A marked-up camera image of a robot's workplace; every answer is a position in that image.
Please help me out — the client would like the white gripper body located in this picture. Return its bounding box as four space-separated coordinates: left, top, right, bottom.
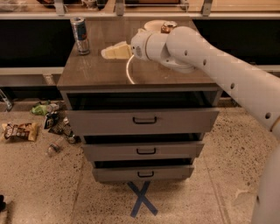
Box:
130 31 151 60

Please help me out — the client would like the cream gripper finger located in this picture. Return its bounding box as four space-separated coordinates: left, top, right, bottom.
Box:
101 46 132 60
113 41 130 49

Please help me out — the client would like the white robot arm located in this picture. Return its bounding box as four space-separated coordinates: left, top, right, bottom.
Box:
101 26 280 224

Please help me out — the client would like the crushed gold soda can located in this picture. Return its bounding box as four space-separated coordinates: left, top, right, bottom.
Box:
161 21 178 33

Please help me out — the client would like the blue silver redbull can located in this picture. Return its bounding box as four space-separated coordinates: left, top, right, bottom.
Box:
70 17 90 55

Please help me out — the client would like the white bowl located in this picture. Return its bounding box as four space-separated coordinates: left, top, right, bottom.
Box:
143 20 165 32

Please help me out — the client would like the grey three-drawer cabinet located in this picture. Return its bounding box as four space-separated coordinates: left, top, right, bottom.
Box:
58 17 221 169

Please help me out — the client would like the top grey drawer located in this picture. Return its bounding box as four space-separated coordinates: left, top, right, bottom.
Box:
66 108 219 136

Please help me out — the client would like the grey drawer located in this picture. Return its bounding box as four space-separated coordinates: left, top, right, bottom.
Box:
82 141 204 162
92 165 194 182
66 108 219 136

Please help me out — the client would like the green snack bag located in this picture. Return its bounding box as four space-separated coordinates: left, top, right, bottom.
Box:
31 102 49 116

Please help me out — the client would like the middle grey drawer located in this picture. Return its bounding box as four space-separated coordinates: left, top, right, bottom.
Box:
82 141 204 162

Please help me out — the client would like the clear plastic bottle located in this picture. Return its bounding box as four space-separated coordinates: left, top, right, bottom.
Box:
46 137 64 158

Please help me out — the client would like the brown chip bag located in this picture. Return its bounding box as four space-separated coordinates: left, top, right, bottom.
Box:
2 122 38 142

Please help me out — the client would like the bottom grey drawer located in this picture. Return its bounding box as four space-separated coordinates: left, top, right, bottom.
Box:
92 165 194 182

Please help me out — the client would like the blue tape cross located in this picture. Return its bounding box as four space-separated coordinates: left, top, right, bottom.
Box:
127 181 158 218

